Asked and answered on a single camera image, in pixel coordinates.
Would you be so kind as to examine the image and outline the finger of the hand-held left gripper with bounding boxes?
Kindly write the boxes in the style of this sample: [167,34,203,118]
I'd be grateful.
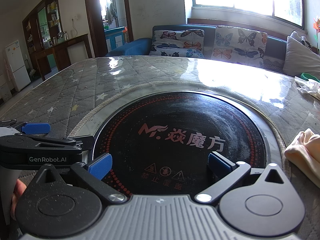
[15,133,95,153]
[0,121,52,135]

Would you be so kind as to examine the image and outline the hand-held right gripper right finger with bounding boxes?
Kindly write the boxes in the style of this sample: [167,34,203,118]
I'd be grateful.
[195,152,292,203]

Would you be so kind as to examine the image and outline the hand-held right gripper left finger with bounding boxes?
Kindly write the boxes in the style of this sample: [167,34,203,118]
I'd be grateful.
[34,154,128,203]

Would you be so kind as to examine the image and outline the cream garment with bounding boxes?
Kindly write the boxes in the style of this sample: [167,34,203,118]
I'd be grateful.
[284,128,320,182]

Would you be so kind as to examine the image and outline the hanging clothes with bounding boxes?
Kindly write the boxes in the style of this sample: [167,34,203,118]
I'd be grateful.
[105,2,118,27]

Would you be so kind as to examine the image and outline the person's left hand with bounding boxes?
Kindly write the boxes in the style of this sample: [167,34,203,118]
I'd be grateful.
[11,179,27,212]

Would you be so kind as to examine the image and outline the grey quilted star table cover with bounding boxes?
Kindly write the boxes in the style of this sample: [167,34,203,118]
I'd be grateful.
[0,56,320,240]

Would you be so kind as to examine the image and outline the white refrigerator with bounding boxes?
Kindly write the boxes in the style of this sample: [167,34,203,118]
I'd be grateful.
[3,39,32,92]

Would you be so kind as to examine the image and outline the black round induction cooktop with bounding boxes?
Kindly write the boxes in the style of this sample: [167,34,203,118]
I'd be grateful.
[92,91,266,197]

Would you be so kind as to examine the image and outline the dark wooden cabinet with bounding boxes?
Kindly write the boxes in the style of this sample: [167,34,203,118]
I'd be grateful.
[22,0,93,82]

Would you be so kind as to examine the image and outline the blue cabinet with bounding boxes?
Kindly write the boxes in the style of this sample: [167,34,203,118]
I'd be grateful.
[104,26,125,52]

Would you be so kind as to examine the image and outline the blue sofa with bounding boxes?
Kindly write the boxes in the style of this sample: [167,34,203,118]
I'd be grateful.
[105,24,320,74]

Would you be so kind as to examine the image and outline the white crumpled plastic bag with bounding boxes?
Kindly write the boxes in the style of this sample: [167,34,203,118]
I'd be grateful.
[294,76,320,94]

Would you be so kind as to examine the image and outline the butterfly print cushion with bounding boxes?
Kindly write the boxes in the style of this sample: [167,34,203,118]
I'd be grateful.
[149,29,205,58]
[210,25,268,68]

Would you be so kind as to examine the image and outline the green item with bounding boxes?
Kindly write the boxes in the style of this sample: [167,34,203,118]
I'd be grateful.
[300,72,320,82]

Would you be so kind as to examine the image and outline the grey pillow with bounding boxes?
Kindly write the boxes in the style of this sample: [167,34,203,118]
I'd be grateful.
[282,35,320,79]

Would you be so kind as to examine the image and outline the white patterned pillow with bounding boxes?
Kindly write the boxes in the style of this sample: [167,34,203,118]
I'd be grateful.
[290,31,313,51]

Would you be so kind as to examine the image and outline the colourful pinwheel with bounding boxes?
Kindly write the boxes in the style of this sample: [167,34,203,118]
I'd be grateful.
[312,17,320,55]

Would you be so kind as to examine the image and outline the dark wooden door frame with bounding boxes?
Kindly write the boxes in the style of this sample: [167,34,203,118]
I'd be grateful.
[82,0,134,58]

